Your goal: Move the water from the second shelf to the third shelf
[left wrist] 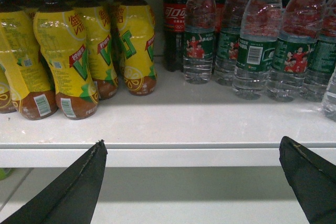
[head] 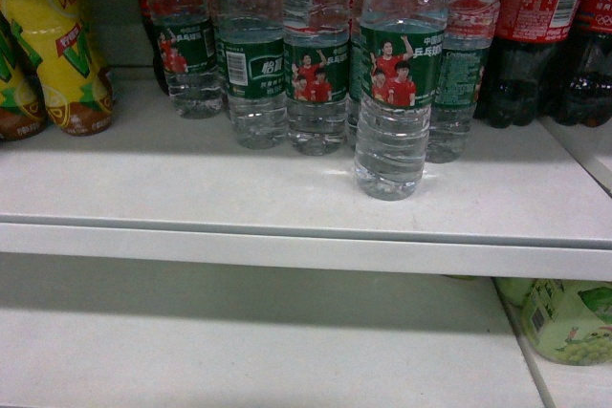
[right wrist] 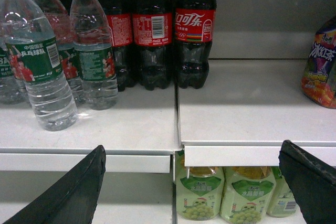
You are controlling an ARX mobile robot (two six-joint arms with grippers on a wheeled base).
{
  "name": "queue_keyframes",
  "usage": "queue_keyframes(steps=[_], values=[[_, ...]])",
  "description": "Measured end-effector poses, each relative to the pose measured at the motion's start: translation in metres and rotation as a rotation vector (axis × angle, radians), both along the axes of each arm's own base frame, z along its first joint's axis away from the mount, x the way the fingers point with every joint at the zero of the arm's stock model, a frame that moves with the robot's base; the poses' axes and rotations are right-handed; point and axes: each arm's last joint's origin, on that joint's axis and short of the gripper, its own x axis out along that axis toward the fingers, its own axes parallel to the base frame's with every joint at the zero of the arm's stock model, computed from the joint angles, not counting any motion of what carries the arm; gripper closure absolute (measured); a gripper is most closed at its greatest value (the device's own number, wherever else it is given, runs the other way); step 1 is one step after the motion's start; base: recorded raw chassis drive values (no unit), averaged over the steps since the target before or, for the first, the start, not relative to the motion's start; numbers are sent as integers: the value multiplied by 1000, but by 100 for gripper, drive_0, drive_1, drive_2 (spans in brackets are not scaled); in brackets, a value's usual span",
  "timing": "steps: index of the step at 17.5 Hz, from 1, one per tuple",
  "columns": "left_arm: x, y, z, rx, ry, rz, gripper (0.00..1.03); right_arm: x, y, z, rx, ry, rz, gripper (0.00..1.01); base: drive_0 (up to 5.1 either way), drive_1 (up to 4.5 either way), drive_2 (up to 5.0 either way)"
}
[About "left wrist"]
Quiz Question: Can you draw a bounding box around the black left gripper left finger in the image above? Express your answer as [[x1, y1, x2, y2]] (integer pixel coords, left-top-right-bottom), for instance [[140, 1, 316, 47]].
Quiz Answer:
[[2, 140, 108, 223]]

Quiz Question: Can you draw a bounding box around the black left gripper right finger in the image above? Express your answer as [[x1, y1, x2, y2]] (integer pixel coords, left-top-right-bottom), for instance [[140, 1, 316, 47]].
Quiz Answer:
[[279, 136, 335, 223]]

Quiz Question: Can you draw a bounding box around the clear water bottle green label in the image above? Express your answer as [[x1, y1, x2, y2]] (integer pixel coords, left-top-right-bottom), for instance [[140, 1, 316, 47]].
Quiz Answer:
[[232, 0, 282, 100], [266, 0, 326, 102], [183, 0, 216, 84], [321, 70, 336, 121], [214, 0, 249, 86], [300, 0, 335, 102]]

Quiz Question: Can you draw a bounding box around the white metal shelf board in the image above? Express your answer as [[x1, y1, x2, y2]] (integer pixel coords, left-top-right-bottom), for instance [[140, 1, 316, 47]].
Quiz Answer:
[[1, 57, 335, 168]]

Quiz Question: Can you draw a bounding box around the yellow lemon tea bottle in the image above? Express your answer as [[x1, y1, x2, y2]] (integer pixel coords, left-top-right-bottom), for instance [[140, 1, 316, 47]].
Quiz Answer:
[[73, 0, 118, 100], [116, 0, 157, 96], [10, 0, 59, 121], [1, 0, 36, 119], [33, 0, 98, 120]]

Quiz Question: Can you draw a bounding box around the cola bottle red label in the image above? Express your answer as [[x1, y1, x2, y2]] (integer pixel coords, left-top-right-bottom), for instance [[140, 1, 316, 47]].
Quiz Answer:
[[163, 0, 187, 72]]

